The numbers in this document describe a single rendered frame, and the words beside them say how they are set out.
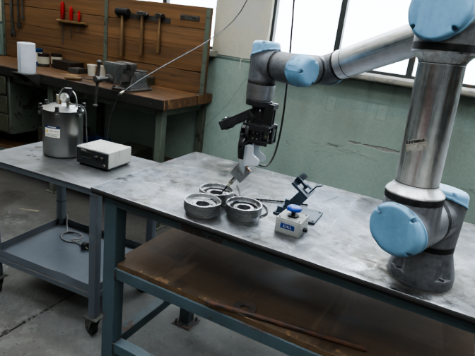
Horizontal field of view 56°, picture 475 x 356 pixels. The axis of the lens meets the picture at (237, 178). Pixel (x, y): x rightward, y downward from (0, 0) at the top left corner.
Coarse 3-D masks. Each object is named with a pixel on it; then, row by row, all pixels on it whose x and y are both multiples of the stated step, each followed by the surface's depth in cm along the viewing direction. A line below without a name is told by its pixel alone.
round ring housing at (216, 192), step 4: (204, 184) 139; (208, 184) 140; (212, 184) 140; (216, 184) 141; (220, 184) 141; (224, 184) 140; (200, 188) 135; (204, 188) 138; (220, 188) 140; (224, 188) 140; (228, 188) 139; (232, 188) 138; (200, 192) 134; (204, 192) 132; (208, 192) 135; (212, 192) 138; (216, 192) 138; (220, 192) 138; (224, 192) 137; (232, 192) 134; (220, 196) 131; (224, 196) 132; (228, 196) 133; (232, 196) 135; (224, 200) 132; (224, 204) 134
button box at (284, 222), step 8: (280, 216) 120; (288, 216) 121; (296, 216) 120; (304, 216) 122; (280, 224) 120; (288, 224) 119; (296, 224) 118; (304, 224) 120; (280, 232) 121; (288, 232) 119; (296, 232) 118
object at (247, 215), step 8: (232, 200) 131; (240, 200) 132; (248, 200) 132; (256, 200) 131; (232, 208) 123; (240, 208) 130; (248, 208) 129; (232, 216) 125; (240, 216) 123; (248, 216) 123; (256, 216) 124
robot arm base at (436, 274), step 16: (416, 256) 101; (432, 256) 100; (448, 256) 101; (400, 272) 103; (416, 272) 101; (432, 272) 100; (448, 272) 101; (416, 288) 101; (432, 288) 100; (448, 288) 102
